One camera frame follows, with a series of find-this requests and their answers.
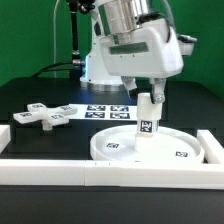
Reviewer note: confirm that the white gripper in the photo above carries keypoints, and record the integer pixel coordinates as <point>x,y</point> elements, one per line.
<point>152,51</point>

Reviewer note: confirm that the white round table top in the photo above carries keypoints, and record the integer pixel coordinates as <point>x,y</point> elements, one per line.
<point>166,145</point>

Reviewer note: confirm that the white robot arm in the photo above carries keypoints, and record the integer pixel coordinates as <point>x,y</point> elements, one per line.
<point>117,18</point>

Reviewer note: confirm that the white marker sheet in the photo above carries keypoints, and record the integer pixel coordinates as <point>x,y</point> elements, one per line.
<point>105,112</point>

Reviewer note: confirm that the white right fence bar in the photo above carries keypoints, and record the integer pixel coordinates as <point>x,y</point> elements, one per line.
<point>214,152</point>

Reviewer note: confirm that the white fence bar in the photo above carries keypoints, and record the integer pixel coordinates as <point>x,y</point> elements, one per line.
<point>214,152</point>
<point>104,173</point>
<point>5,136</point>

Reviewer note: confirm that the white cross-shaped table base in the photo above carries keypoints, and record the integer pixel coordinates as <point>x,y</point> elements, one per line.
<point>49,117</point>

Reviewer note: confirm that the white left fence bar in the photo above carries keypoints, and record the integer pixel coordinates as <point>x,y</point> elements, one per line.
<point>5,136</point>

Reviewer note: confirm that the white front fence bar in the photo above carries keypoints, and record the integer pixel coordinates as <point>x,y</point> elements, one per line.
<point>104,173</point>

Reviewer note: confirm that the black camera stand pole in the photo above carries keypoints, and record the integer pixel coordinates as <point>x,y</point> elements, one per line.
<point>75,30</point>

